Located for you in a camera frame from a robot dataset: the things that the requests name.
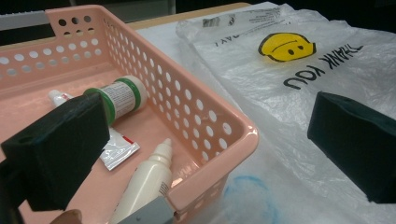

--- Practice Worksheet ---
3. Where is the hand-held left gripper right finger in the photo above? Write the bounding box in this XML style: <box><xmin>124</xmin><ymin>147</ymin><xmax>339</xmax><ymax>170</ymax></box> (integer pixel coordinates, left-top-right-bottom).
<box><xmin>307</xmin><ymin>91</ymin><xmax>396</xmax><ymax>204</ymax></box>

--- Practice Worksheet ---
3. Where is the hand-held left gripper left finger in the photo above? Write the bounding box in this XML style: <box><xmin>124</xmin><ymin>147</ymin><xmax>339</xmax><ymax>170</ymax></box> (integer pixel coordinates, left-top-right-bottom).
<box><xmin>1</xmin><ymin>91</ymin><xmax>112</xmax><ymax>211</ymax></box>

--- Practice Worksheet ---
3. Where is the green and white jar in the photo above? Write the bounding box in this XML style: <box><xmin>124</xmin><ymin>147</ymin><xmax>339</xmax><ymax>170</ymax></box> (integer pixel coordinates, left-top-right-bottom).
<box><xmin>83</xmin><ymin>75</ymin><xmax>149</xmax><ymax>126</ymax></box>

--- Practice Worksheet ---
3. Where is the clear plastic bag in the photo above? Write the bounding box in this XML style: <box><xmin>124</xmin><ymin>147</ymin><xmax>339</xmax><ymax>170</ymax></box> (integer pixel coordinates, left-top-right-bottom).
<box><xmin>176</xmin><ymin>3</ymin><xmax>396</xmax><ymax>224</ymax></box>

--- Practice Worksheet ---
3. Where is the pink perforated plastic basket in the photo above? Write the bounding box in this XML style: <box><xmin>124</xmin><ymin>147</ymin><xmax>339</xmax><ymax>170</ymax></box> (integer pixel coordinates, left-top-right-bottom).
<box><xmin>0</xmin><ymin>4</ymin><xmax>260</xmax><ymax>224</ymax></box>

